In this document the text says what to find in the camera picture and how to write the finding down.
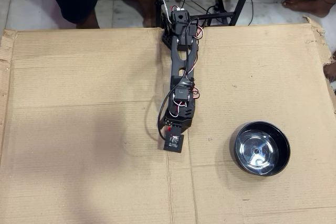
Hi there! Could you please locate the black camera cable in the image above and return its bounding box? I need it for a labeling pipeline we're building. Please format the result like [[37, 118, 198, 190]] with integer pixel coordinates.
[[157, 87, 181, 142]]

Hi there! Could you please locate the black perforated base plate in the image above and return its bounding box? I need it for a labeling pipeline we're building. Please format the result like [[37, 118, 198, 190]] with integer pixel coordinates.
[[161, 13, 174, 50]]

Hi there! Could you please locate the bare foot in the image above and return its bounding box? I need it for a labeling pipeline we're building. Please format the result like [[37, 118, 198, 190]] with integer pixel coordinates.
[[322, 63, 336, 82], [281, 0, 336, 18]]

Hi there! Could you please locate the black round bowl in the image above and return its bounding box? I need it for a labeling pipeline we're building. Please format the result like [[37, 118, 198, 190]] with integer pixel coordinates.
[[233, 121, 291, 177]]

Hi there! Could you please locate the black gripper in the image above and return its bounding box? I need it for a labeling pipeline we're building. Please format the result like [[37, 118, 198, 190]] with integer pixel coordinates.
[[162, 100, 197, 133]]

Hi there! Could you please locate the black metal stand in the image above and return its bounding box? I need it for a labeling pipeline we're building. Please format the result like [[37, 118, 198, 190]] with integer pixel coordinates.
[[154, 0, 257, 28]]

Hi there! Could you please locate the black floor cable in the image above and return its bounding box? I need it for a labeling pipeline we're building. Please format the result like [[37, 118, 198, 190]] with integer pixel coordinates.
[[247, 0, 255, 26]]

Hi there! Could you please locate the small wrist camera board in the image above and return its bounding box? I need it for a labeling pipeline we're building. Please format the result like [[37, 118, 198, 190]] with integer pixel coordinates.
[[163, 131, 185, 154]]

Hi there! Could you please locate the brown cardboard sheet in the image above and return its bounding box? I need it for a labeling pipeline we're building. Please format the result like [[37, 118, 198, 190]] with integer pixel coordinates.
[[0, 15, 336, 224]]

